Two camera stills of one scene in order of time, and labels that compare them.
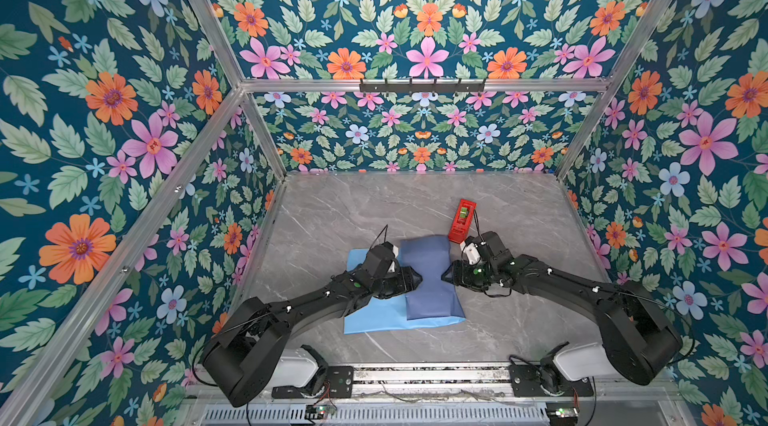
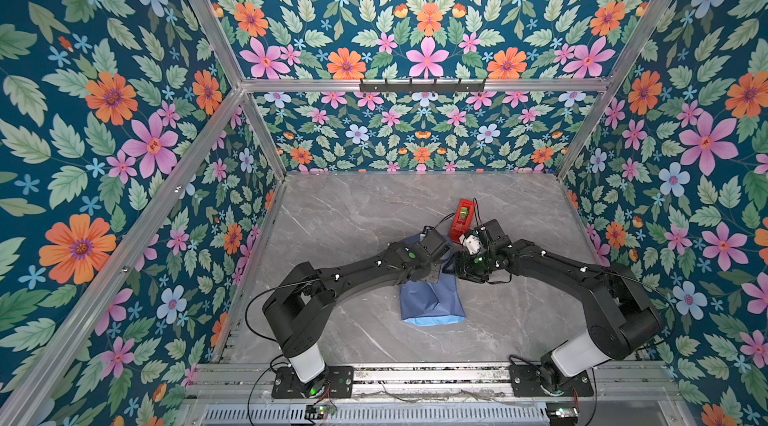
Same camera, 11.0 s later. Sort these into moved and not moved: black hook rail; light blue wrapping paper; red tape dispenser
Moved: light blue wrapping paper
Not moved: black hook rail; red tape dispenser
